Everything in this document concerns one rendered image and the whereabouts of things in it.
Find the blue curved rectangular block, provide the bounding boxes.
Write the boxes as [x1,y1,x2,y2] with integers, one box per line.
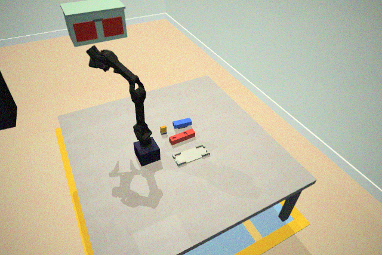
[172,118,192,129]

